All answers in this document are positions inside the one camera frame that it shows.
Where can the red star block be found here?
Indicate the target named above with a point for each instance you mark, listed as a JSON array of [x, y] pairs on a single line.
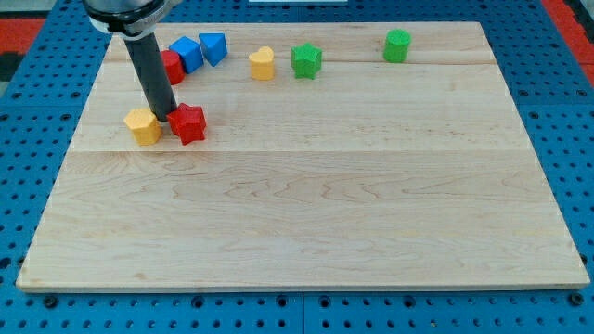
[[188, 123]]

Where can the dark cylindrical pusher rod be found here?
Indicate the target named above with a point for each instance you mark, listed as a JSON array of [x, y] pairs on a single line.
[[152, 75]]

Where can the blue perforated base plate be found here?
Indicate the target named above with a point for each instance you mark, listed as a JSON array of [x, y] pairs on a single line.
[[45, 98]]

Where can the red cylinder block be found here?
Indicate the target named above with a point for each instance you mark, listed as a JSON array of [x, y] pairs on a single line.
[[173, 66]]

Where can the light wooden board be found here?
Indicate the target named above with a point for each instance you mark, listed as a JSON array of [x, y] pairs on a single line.
[[373, 176]]

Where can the blue triangular block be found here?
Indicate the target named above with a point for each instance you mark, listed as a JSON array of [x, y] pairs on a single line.
[[214, 47]]

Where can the yellow pentagon block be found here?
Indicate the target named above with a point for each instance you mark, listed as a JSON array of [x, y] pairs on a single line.
[[144, 126]]

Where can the green star block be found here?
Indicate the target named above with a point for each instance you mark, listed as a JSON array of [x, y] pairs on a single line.
[[306, 60]]

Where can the yellow heart block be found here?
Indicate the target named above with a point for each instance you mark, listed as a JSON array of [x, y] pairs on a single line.
[[262, 64]]

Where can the green cylinder block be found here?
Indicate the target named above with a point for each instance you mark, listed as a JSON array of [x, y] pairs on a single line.
[[396, 45]]

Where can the blue cube block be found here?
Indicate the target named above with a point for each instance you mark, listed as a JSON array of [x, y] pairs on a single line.
[[190, 53]]

